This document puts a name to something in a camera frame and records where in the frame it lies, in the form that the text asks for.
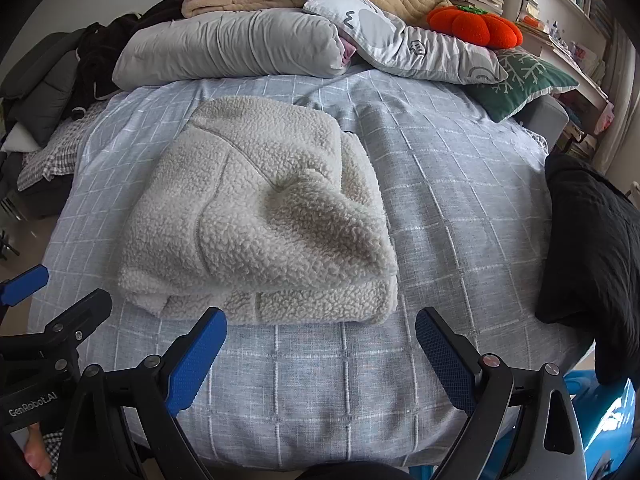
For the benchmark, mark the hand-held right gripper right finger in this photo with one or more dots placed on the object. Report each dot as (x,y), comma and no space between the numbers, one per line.
(442,360)

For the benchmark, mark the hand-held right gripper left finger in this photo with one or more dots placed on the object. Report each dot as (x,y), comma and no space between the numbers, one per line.
(197,360)

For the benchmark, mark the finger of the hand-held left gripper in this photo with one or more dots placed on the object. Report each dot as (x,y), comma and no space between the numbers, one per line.
(85,315)
(25,285)

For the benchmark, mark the white fleece jacket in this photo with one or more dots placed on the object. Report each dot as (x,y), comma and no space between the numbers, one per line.
(250,210)

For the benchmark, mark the pile of black clothes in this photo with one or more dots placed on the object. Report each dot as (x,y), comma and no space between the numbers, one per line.
(105,55)

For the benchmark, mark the person's left hand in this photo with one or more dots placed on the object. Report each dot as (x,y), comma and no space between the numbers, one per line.
(37,452)

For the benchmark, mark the grey gingham cloth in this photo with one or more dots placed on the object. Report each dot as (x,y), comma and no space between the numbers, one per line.
(60,150)

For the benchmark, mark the light blue checked bedsheet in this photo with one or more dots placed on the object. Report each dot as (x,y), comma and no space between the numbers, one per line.
(450,210)

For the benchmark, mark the black garment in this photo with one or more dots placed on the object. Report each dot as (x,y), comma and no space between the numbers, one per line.
(595,260)

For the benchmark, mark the grey padded jacket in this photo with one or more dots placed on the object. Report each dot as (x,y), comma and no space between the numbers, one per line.
(40,85)

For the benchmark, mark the grey bedside box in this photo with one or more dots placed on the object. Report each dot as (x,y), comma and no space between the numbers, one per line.
(545,120)

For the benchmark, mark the green snowflake pillow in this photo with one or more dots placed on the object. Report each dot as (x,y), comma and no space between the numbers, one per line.
(525,80)

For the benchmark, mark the grey folded duvet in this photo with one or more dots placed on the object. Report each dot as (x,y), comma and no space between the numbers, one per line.
(235,50)

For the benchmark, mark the white patterned pillow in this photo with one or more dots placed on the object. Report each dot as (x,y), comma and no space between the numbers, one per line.
(400,45)

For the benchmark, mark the pink cloth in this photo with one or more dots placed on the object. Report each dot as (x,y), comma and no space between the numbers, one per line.
(347,54)

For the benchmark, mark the orange pumpkin cushion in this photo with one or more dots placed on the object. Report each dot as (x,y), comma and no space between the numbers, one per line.
(475,27)

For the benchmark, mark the white bookshelf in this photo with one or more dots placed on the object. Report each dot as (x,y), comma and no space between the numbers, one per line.
(575,35)

